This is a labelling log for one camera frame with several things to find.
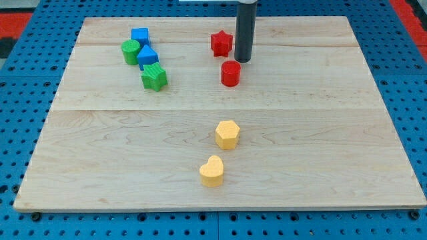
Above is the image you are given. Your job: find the green star block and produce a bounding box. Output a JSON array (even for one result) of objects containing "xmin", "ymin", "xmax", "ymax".
[{"xmin": 141, "ymin": 62, "xmax": 168, "ymax": 92}]

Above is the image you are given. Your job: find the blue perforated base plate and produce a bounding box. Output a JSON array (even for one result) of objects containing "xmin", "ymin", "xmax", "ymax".
[{"xmin": 1, "ymin": 1, "xmax": 426, "ymax": 239}]

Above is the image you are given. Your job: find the yellow heart block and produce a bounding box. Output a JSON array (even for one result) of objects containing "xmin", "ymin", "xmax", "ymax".
[{"xmin": 199, "ymin": 155, "xmax": 224, "ymax": 187}]

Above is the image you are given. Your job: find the green cylinder block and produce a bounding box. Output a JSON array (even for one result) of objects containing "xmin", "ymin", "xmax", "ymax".
[{"xmin": 121, "ymin": 39, "xmax": 141, "ymax": 65}]

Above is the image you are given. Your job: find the light wooden board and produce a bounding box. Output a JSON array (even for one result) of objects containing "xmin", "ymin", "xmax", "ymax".
[{"xmin": 13, "ymin": 16, "xmax": 426, "ymax": 213}]

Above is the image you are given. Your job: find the red star block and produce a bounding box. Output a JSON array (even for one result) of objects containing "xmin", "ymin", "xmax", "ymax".
[{"xmin": 210, "ymin": 30, "xmax": 233, "ymax": 57}]

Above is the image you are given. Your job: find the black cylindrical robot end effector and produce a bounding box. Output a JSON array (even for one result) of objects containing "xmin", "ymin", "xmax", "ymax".
[{"xmin": 234, "ymin": 0, "xmax": 258, "ymax": 63}]

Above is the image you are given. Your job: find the blue triangle block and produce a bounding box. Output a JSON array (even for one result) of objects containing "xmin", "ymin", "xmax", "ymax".
[{"xmin": 137, "ymin": 45, "xmax": 159, "ymax": 71}]

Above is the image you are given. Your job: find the yellow hexagon block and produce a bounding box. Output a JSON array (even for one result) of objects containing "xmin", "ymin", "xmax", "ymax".
[{"xmin": 215, "ymin": 120, "xmax": 240, "ymax": 150}]

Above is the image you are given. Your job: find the red cylinder block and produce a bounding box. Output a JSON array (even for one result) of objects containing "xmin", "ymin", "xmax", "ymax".
[{"xmin": 221, "ymin": 61, "xmax": 242, "ymax": 87}]

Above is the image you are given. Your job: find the blue cube block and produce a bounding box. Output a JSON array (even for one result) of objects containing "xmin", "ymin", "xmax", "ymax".
[{"xmin": 131, "ymin": 27, "xmax": 151, "ymax": 47}]

